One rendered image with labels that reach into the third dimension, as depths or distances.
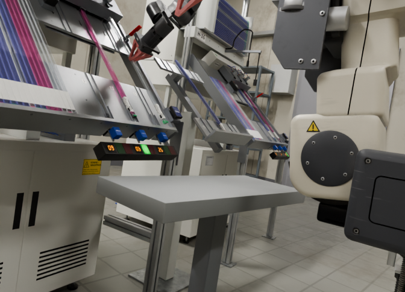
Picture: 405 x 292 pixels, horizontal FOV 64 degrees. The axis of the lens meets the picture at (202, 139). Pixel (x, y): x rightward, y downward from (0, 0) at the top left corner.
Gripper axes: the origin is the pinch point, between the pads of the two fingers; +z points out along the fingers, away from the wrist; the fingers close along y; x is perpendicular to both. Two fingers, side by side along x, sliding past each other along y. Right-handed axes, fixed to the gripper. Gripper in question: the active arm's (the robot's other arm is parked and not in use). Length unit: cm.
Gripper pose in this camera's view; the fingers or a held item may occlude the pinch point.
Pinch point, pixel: (132, 58)
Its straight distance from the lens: 127.6
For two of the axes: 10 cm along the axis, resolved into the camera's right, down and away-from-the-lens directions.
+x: 4.6, 8.3, -3.1
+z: -7.3, 5.5, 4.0
